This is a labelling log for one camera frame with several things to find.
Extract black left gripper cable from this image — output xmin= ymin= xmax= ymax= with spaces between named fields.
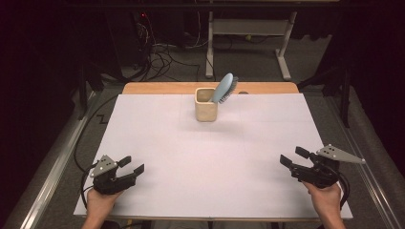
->
xmin=79 ymin=163 xmax=96 ymax=210

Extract black floor cable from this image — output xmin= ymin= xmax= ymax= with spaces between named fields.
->
xmin=74 ymin=94 xmax=118 ymax=173

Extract tangle of floor cables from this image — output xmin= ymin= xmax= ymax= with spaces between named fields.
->
xmin=137 ymin=12 xmax=203 ymax=82

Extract person's left hand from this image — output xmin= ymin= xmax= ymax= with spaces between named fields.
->
xmin=85 ymin=188 xmax=123 ymax=222

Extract person's right hand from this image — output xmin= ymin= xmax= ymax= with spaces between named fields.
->
xmin=302 ymin=181 xmax=343 ymax=220

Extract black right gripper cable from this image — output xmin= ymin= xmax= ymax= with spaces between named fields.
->
xmin=336 ymin=173 xmax=351 ymax=211

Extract white metal desk frame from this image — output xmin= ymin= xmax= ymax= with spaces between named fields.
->
xmin=204 ymin=10 xmax=298 ymax=81

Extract beige square cup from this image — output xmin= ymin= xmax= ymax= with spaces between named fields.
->
xmin=194 ymin=87 xmax=219 ymax=123

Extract black stand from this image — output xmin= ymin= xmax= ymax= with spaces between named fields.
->
xmin=297 ymin=60 xmax=353 ymax=129
xmin=77 ymin=60 xmax=126 ymax=120

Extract white table mat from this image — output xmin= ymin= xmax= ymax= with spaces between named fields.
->
xmin=74 ymin=93 xmax=353 ymax=220

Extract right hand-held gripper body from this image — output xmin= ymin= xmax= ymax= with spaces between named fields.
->
xmin=290 ymin=143 xmax=367 ymax=189

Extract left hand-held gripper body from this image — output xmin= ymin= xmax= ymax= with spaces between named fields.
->
xmin=90 ymin=155 xmax=138 ymax=196

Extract black computer tower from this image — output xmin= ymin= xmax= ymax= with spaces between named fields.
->
xmin=106 ymin=10 xmax=151 ymax=70

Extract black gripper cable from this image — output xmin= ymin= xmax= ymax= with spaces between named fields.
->
xmin=79 ymin=163 xmax=96 ymax=210
xmin=336 ymin=173 xmax=351 ymax=211

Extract aluminium floor rail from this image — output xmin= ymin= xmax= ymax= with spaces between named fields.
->
xmin=18 ymin=91 xmax=96 ymax=229
xmin=328 ymin=94 xmax=403 ymax=229

